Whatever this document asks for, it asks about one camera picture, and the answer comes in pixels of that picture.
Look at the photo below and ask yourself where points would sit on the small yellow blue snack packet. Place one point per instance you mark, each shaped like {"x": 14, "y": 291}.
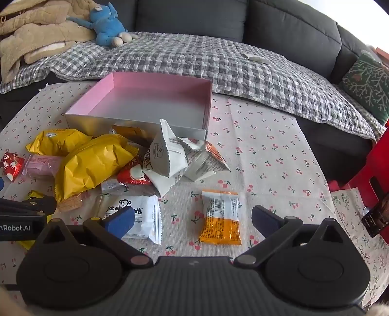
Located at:
{"x": 35, "y": 194}

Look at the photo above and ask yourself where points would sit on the small silver snack packet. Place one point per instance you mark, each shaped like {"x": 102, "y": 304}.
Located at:
{"x": 111, "y": 186}

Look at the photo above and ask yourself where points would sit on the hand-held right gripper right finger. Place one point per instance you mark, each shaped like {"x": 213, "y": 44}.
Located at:
{"x": 266, "y": 221}

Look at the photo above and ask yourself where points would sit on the dark phone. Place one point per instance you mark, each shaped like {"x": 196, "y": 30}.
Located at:
{"x": 375, "y": 220}

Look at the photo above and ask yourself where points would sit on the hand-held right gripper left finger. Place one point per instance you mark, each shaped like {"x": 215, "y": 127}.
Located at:
{"x": 120, "y": 223}

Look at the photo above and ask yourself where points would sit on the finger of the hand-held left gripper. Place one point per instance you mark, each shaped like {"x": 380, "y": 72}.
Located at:
{"x": 36, "y": 205}

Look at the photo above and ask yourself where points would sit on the beige fleece blanket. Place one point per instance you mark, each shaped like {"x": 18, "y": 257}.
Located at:
{"x": 30, "y": 39}

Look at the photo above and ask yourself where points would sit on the grey checked quilt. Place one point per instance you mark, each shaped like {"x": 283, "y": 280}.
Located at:
{"x": 197, "y": 60}

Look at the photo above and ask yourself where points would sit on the red plastic stool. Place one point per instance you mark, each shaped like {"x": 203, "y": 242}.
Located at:
{"x": 373, "y": 164}

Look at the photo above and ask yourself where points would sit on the white paper slip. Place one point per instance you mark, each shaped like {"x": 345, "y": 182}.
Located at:
{"x": 256, "y": 58}

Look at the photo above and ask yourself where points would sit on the bright yellow snack packet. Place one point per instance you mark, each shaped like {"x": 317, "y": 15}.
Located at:
{"x": 54, "y": 141}

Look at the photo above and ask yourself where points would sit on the large golden yellow snack packet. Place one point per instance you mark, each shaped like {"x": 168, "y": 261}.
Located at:
{"x": 91, "y": 164}

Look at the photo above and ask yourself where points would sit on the orange brown snack packet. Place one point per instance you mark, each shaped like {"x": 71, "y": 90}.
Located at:
{"x": 129, "y": 133}

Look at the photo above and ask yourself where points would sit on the white grey print snack packet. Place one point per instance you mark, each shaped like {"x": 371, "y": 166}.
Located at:
{"x": 167, "y": 152}

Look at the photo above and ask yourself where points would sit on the cherry print tablecloth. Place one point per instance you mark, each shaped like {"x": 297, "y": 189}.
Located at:
{"x": 267, "y": 145}

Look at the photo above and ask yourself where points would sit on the green branch print cushion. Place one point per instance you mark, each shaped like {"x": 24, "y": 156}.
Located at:
{"x": 367, "y": 82}

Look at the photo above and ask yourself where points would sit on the small red white candy packet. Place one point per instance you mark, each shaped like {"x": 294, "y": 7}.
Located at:
{"x": 10, "y": 165}

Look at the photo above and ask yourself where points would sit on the white monkey print snack packet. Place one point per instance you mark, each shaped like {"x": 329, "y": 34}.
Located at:
{"x": 146, "y": 218}

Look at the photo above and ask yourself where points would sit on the pink snack packet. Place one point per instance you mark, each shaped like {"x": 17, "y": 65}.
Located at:
{"x": 39, "y": 165}

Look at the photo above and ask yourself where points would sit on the pink cardboard box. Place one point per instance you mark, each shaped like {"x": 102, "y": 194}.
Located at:
{"x": 146, "y": 100}

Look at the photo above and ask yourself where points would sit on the red snack packet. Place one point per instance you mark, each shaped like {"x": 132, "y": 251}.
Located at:
{"x": 133, "y": 176}

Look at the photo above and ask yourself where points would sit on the white orange corner snack packet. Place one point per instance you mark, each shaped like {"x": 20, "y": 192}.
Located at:
{"x": 203, "y": 164}

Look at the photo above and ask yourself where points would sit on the dark grey sofa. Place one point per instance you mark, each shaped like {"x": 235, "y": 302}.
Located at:
{"x": 288, "y": 24}

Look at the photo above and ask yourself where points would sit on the clear wafer biscuit packet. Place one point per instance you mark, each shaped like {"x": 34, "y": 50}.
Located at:
{"x": 71, "y": 203}

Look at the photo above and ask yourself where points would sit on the leaf print cloth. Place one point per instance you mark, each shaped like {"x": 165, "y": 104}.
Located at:
{"x": 349, "y": 212}

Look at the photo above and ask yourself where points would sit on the blue plush toy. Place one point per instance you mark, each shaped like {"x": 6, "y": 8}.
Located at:
{"x": 109, "y": 27}

